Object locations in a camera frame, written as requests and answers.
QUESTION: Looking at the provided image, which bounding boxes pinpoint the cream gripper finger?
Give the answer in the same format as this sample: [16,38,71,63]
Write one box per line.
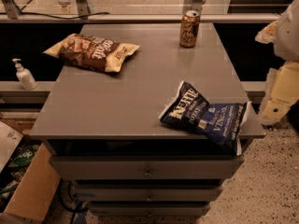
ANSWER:
[258,61,299,125]
[255,21,278,44]

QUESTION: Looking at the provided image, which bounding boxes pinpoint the brown chip bag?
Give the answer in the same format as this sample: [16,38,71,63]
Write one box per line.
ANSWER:
[44,34,139,73]

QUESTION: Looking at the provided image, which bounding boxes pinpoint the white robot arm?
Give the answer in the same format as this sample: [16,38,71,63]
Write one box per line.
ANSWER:
[255,0,299,125]

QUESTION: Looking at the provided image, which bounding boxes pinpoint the blue Kettle chip bag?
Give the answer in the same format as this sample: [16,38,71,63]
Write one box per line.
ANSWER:
[159,81,251,156]

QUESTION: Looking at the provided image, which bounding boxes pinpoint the orange soda can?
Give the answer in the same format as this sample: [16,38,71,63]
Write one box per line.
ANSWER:
[179,10,200,48]

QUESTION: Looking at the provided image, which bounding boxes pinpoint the grey drawer cabinet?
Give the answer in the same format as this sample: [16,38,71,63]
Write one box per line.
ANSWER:
[29,22,266,217]

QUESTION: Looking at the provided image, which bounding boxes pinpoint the white pump dispenser bottle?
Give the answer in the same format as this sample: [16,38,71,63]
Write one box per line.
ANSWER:
[12,58,37,91]

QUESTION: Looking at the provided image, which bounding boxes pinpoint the green snack package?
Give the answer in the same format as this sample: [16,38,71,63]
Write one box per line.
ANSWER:
[7,145,39,168]

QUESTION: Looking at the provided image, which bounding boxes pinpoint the cardboard box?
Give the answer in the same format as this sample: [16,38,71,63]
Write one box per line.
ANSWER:
[0,122,60,224]

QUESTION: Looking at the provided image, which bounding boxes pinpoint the black cable on rail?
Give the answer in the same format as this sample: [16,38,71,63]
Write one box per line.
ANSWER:
[0,10,110,20]

